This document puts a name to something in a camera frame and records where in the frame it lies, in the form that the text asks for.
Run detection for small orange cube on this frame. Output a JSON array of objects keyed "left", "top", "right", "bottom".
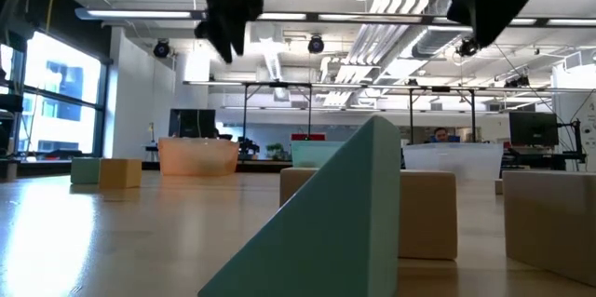
[{"left": 98, "top": 157, "right": 143, "bottom": 190}]

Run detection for small teal cube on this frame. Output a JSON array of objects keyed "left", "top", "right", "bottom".
[{"left": 70, "top": 156, "right": 102, "bottom": 185}]

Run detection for teal block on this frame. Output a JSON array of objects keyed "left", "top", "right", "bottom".
[{"left": 197, "top": 115, "right": 402, "bottom": 297}]

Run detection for large tan block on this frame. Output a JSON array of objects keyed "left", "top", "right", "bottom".
[{"left": 501, "top": 169, "right": 596, "bottom": 288}]

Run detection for black beam with light strips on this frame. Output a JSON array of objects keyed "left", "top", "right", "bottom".
[{"left": 74, "top": 7, "right": 596, "bottom": 28}]

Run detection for black monitor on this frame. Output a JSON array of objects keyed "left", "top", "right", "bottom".
[
  {"left": 168, "top": 108, "right": 217, "bottom": 139},
  {"left": 508, "top": 111, "right": 560, "bottom": 148}
]

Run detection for small green plant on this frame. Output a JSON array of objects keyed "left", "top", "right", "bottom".
[{"left": 265, "top": 142, "right": 291, "bottom": 161}]

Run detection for orange translucent plastic bin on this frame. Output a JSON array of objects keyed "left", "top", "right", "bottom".
[{"left": 157, "top": 136, "right": 240, "bottom": 178}]

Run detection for red box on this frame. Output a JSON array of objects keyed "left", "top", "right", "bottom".
[{"left": 291, "top": 132, "right": 327, "bottom": 142}]

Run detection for person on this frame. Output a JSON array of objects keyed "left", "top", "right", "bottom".
[{"left": 427, "top": 126, "right": 451, "bottom": 144}]

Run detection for teal translucent plastic bin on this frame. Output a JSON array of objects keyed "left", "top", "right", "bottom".
[{"left": 291, "top": 140, "right": 346, "bottom": 169}]

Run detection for clear plastic bin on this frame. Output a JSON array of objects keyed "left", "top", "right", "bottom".
[{"left": 401, "top": 142, "right": 505, "bottom": 182}]

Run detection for large window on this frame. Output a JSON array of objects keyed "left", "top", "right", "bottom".
[{"left": 0, "top": 31, "right": 109, "bottom": 158}]

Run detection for silver ventilation duct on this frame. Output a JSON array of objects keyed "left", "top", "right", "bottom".
[{"left": 384, "top": 24, "right": 471, "bottom": 74}]

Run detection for black background rig frame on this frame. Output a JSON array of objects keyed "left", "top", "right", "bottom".
[
  {"left": 408, "top": 85, "right": 477, "bottom": 144},
  {"left": 241, "top": 81, "right": 314, "bottom": 141}
]

